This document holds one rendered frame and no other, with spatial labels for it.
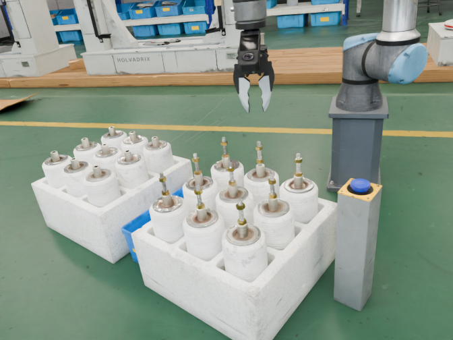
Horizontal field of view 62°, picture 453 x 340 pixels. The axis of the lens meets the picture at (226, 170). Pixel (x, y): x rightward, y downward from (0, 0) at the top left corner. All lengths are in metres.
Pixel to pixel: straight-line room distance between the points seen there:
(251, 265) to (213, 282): 0.10
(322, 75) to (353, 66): 1.45
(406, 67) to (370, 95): 0.18
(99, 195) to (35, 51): 2.90
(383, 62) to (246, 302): 0.78
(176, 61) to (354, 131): 2.01
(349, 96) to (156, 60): 2.10
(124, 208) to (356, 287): 0.68
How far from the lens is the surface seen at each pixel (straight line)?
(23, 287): 1.30
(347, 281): 0.97
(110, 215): 1.16
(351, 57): 1.31
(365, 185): 0.84
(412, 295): 1.09
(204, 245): 0.88
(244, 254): 0.79
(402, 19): 1.20
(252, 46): 0.87
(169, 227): 0.95
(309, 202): 0.96
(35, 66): 3.93
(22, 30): 3.98
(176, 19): 5.96
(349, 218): 0.86
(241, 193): 0.96
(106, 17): 3.54
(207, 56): 2.99
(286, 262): 0.86
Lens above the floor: 0.75
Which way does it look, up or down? 27 degrees down
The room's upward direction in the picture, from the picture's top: 6 degrees counter-clockwise
